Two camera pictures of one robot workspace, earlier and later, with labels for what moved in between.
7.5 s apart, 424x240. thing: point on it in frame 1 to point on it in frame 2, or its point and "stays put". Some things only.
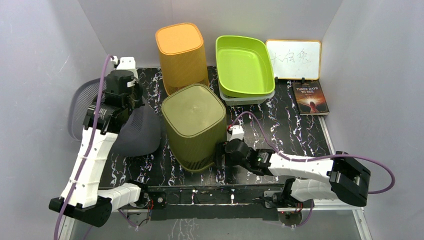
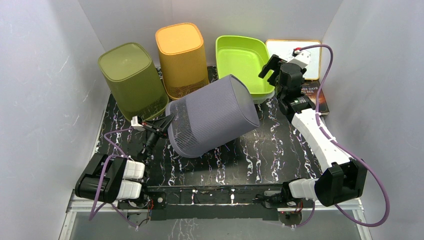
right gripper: x=219 y=152 to x=274 y=64
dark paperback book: x=310 y=98 stays put
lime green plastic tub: x=245 y=73 stays put
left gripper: x=139 y=101 to x=158 y=127
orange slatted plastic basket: x=181 y=50 stays put
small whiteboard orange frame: x=295 y=59 stays put
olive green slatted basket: x=194 y=120 to x=133 y=82
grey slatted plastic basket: x=141 y=136 to x=211 y=116
